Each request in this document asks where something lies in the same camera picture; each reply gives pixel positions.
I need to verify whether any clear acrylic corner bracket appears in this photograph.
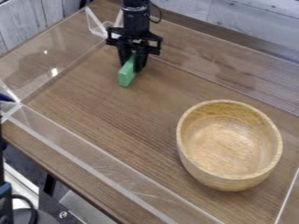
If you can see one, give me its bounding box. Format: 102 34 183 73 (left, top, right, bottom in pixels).
84 7 124 39

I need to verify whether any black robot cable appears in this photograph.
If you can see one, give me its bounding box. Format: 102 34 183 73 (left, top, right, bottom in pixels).
150 3 164 25

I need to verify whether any black table leg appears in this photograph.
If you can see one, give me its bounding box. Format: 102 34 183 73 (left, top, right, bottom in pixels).
43 174 56 196

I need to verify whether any green rectangular block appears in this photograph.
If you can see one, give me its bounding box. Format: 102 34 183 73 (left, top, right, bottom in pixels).
118 56 136 88

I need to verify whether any clear acrylic barrier wall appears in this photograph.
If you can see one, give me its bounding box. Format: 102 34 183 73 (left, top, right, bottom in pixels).
0 89 224 224

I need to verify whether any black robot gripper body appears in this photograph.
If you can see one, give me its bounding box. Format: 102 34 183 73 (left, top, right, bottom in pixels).
107 7 163 55

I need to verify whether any grey metal base plate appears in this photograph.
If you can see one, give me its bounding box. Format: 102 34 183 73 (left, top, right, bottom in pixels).
11 193 87 224

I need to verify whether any brown wooden bowl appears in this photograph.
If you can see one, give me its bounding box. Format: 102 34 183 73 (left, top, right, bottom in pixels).
175 100 283 192

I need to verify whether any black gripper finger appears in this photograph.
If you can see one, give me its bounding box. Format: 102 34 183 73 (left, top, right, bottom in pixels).
135 45 148 73
118 45 132 65

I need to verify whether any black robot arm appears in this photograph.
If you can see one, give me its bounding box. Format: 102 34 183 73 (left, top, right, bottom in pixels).
107 0 164 73

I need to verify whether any black cable loop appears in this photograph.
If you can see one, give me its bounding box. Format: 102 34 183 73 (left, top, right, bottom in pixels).
10 194 39 224

